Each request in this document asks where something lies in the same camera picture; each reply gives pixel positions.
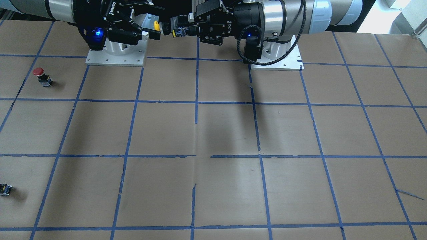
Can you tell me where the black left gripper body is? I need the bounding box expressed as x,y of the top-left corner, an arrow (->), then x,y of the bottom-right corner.
195,0 -> 265,45

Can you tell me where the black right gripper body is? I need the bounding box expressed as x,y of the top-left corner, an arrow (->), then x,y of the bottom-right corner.
72,0 -> 140,34

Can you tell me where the yellow push button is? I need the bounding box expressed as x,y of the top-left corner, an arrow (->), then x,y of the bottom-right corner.
153,17 -> 187,39

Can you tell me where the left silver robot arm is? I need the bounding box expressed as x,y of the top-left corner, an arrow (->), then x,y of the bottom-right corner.
161,0 -> 363,46

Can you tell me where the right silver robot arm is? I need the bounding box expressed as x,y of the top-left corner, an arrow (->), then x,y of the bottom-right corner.
1,0 -> 164,51

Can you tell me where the red push button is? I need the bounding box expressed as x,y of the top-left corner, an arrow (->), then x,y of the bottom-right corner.
32,67 -> 52,87

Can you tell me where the green push button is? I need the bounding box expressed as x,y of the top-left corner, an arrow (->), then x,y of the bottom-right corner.
0,183 -> 13,196

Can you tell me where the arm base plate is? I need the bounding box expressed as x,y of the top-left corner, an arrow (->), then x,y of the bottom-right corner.
251,35 -> 305,71
85,39 -> 148,67

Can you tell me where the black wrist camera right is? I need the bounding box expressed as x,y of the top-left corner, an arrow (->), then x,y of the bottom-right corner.
77,25 -> 107,51

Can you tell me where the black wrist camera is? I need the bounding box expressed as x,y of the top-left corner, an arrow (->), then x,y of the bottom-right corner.
239,24 -> 264,64
77,25 -> 107,51

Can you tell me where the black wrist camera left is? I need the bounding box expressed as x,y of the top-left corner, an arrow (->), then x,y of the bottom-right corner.
239,24 -> 264,64

